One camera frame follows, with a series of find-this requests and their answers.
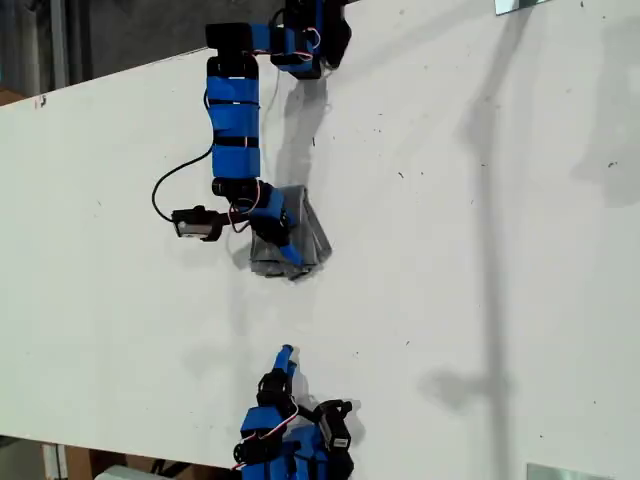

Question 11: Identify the white table leg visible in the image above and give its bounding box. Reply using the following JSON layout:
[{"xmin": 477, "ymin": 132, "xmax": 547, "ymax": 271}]
[{"xmin": 42, "ymin": 442, "xmax": 69, "ymax": 480}]

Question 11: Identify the grey metal bar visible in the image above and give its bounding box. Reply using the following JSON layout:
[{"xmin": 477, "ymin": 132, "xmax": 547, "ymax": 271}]
[{"xmin": 49, "ymin": 0, "xmax": 69, "ymax": 94}]

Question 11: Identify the thin white wire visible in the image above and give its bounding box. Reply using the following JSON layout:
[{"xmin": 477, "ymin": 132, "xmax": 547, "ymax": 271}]
[{"xmin": 261, "ymin": 74, "xmax": 282, "ymax": 132}]

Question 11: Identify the red white servo wire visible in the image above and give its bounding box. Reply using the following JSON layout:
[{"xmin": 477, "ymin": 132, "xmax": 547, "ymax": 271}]
[
  {"xmin": 227, "ymin": 178, "xmax": 265, "ymax": 235},
  {"xmin": 230, "ymin": 399, "xmax": 301, "ymax": 472}
]

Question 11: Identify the grey striped square towel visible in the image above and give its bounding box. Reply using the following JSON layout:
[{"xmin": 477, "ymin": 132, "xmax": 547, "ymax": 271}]
[{"xmin": 248, "ymin": 183, "xmax": 334, "ymax": 281}]

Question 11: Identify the brown cardboard box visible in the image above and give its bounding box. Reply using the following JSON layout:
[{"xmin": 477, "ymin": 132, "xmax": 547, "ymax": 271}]
[{"xmin": 64, "ymin": 444, "xmax": 156, "ymax": 480}]

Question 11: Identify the black labelled camera box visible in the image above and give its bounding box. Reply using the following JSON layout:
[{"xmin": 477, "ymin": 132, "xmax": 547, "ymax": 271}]
[{"xmin": 313, "ymin": 398, "xmax": 355, "ymax": 451}]

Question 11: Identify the pale plastic container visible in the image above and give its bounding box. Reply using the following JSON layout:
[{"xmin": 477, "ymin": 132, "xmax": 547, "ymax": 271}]
[{"xmin": 94, "ymin": 463, "xmax": 154, "ymax": 480}]

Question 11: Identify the black camera cable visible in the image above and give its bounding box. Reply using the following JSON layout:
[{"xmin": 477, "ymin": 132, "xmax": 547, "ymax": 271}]
[{"xmin": 151, "ymin": 149, "xmax": 214, "ymax": 224}]

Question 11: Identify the black silver camera box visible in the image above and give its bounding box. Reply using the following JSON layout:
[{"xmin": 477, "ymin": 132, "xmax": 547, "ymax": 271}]
[{"xmin": 170, "ymin": 204, "xmax": 221, "ymax": 242}]

